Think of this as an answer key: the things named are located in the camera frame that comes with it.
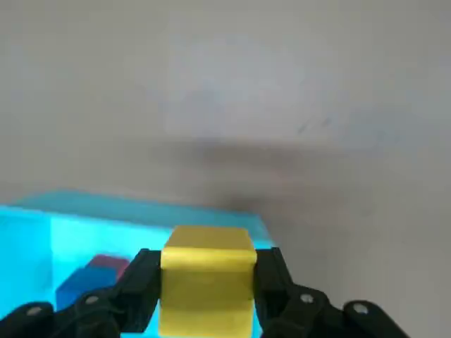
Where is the cyan plastic box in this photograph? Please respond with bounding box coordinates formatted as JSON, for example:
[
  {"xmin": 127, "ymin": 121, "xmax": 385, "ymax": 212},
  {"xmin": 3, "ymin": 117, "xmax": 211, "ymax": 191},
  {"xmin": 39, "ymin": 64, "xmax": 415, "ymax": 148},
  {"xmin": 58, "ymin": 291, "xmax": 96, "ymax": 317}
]
[{"xmin": 0, "ymin": 189, "xmax": 278, "ymax": 338}]

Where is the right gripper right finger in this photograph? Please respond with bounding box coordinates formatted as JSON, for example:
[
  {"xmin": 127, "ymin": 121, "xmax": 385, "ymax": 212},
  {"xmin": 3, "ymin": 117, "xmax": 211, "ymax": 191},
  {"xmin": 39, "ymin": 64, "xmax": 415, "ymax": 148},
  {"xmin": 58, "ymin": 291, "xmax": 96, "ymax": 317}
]
[{"xmin": 253, "ymin": 246, "xmax": 413, "ymax": 338}]

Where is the yellow block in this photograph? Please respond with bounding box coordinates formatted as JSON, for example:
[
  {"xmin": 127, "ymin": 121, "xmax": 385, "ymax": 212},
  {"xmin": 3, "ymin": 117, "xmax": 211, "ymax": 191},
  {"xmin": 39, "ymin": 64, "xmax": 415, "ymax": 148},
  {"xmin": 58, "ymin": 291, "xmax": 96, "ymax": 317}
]
[{"xmin": 158, "ymin": 225, "xmax": 257, "ymax": 337}]

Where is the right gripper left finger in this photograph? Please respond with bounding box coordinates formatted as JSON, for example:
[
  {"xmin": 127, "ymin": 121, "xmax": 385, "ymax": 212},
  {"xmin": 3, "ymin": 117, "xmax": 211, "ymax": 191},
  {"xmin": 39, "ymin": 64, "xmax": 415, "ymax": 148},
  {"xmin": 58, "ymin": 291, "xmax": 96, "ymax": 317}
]
[{"xmin": 0, "ymin": 248, "xmax": 163, "ymax": 338}]

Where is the blue block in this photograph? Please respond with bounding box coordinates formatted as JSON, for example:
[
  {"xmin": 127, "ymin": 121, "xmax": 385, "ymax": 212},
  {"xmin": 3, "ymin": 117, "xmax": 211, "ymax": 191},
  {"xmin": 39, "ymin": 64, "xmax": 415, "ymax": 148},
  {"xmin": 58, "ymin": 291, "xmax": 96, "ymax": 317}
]
[{"xmin": 55, "ymin": 266, "xmax": 119, "ymax": 313}]

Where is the red block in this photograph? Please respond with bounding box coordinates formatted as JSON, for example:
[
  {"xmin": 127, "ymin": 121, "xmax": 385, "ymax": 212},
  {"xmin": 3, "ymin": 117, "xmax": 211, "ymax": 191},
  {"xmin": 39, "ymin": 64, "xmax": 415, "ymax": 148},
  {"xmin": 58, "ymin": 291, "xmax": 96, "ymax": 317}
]
[{"xmin": 86, "ymin": 254, "xmax": 130, "ymax": 282}]

